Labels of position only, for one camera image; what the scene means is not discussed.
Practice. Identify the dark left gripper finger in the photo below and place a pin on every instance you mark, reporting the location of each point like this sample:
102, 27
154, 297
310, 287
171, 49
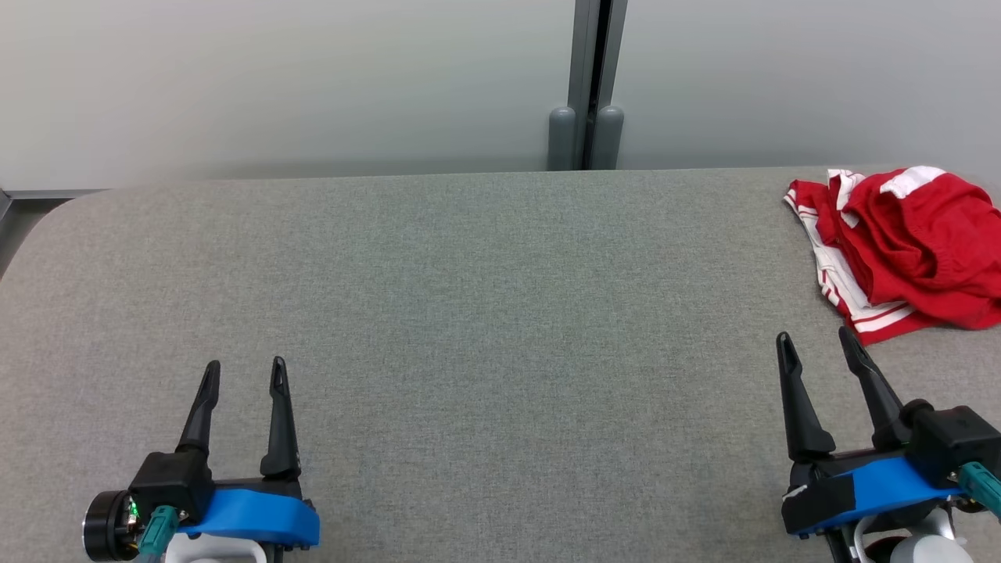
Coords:
202, 422
281, 438

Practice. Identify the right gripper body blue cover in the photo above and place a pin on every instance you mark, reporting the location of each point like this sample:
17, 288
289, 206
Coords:
876, 493

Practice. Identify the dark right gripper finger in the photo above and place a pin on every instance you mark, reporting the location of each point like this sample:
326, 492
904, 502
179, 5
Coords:
884, 414
801, 422

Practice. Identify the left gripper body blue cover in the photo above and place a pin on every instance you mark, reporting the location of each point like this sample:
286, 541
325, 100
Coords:
258, 516

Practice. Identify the red shorts with white stripes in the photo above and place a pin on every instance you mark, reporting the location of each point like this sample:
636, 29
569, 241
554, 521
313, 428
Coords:
923, 234

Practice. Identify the red jersey with black number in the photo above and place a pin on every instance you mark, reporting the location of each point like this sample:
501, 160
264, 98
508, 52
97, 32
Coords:
805, 199

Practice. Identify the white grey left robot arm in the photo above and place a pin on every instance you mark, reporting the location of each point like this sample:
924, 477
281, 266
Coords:
211, 551

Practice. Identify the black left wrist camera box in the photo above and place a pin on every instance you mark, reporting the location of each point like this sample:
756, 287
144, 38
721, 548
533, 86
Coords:
172, 481

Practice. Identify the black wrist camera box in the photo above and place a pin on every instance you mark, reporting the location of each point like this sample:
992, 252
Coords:
172, 481
950, 442

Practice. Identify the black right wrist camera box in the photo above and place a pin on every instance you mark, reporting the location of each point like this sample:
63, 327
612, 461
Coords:
950, 442

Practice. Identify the grey rounded post foot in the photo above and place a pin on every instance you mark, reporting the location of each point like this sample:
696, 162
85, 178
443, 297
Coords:
610, 141
561, 141

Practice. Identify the grey partition post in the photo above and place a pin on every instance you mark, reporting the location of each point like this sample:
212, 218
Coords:
586, 55

